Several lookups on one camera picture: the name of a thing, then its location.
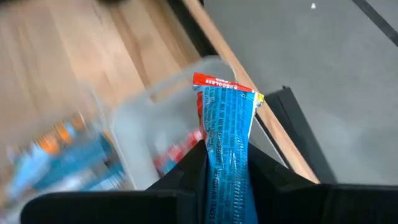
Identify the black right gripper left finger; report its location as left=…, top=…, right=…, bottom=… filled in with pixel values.
left=19, top=139, right=208, bottom=224

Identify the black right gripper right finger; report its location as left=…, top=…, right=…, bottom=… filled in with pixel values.
left=248, top=141, right=398, bottom=224

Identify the red chocolate chip granola bar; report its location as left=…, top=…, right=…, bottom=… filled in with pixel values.
left=153, top=128, right=203, bottom=175

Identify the green orange snack wrapper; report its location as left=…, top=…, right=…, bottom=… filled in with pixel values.
left=192, top=72, right=266, bottom=224

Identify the clear plastic bin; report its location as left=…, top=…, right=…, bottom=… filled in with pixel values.
left=108, top=55, right=290, bottom=191
left=0, top=102, right=131, bottom=224

